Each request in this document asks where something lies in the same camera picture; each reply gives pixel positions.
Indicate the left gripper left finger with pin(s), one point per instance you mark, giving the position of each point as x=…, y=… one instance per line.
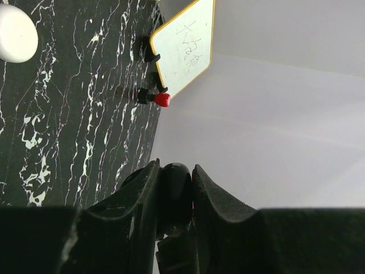
x=116, y=235

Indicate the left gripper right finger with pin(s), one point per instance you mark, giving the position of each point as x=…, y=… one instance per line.
x=233, y=237

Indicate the black earbud charging case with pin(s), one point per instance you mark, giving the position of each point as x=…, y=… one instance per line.
x=175, y=201

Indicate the white earbud charging case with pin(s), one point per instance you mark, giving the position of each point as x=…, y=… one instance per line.
x=19, y=37

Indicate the red emergency stop button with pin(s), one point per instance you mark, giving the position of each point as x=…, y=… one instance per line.
x=145, y=96

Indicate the whiteboard with yellow frame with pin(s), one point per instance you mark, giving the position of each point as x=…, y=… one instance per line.
x=182, y=46

